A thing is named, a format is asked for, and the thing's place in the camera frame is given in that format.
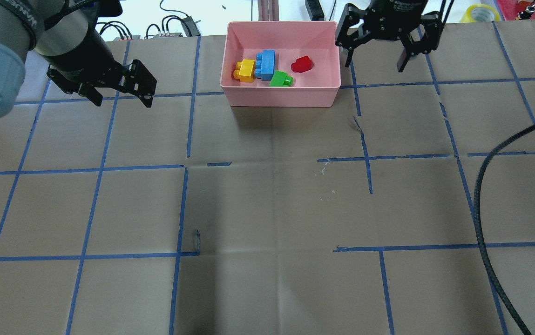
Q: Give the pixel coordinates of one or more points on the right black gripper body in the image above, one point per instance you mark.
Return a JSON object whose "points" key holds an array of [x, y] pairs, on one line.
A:
{"points": [[392, 11]]}

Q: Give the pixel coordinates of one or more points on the yellow toy block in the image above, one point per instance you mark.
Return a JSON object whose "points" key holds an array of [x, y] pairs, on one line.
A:
{"points": [[244, 71]]}

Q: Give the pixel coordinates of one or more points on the red toy block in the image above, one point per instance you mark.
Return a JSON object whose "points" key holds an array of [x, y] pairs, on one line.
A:
{"points": [[302, 65]]}

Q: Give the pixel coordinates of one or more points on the blue toy block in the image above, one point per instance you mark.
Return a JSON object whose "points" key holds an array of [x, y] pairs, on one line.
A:
{"points": [[265, 65]]}

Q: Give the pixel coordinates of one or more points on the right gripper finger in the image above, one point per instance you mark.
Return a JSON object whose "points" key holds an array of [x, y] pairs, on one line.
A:
{"points": [[351, 32], [416, 44]]}

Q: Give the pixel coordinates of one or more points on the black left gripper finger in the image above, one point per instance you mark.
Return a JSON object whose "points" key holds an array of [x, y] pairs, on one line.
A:
{"points": [[140, 83], [91, 93]]}

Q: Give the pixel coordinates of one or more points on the yellow tape roll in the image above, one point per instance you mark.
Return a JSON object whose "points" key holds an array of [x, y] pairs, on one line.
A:
{"points": [[480, 13]]}

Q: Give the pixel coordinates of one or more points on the aluminium frame post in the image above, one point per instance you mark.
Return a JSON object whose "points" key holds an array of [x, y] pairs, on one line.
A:
{"points": [[268, 10]]}

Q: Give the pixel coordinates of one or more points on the green toy block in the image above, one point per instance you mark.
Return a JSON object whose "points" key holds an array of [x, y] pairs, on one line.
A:
{"points": [[281, 79]]}

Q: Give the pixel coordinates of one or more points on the pink plastic box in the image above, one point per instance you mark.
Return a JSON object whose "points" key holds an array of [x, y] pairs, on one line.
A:
{"points": [[290, 40]]}

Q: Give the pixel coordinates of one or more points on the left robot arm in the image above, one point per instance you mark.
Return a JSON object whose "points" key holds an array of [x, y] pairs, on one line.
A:
{"points": [[63, 33]]}

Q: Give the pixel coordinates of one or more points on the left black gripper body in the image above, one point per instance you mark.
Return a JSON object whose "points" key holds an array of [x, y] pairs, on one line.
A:
{"points": [[82, 55]]}

